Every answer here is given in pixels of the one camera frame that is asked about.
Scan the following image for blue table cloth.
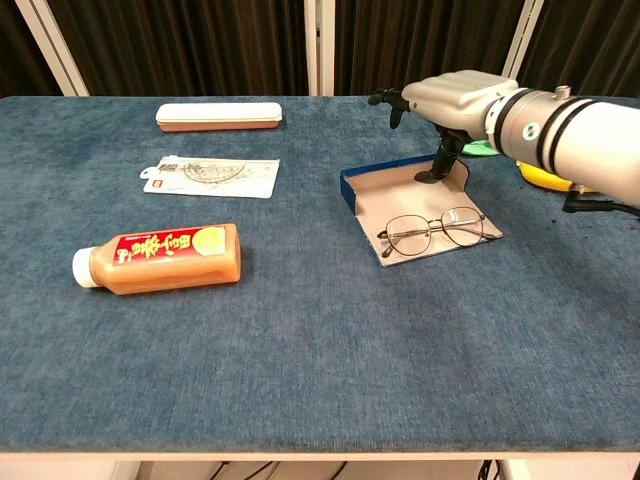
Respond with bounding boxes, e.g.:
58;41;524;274
0;94;640;454

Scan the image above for white slanted frame post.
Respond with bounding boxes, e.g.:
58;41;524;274
14;0;90;97
501;0;545;81

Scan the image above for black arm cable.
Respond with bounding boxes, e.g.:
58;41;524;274
562;183;640;218

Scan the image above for white pink pencil case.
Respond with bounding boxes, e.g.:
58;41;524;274
155;102;284;133

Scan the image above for yellow banana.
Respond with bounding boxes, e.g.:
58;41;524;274
516;160;594;194

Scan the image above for dark pleated curtain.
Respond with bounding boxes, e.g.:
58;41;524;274
0;0;640;99

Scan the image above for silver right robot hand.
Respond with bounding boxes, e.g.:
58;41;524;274
367;69;521;184

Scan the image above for green rubber glove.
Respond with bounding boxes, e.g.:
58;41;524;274
459;139;502;158

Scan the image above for orange juice bottle red label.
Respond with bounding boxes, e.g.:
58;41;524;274
72;223;243;296

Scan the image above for clear pouch with rulers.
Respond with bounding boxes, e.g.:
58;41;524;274
139;155;281;200

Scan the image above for blue glasses case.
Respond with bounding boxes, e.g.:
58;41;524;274
340;153;504;268

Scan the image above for thin metal eyeglasses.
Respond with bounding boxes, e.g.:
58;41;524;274
376;206;501;259

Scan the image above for white upright frame post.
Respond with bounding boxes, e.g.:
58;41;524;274
303;0;336;97

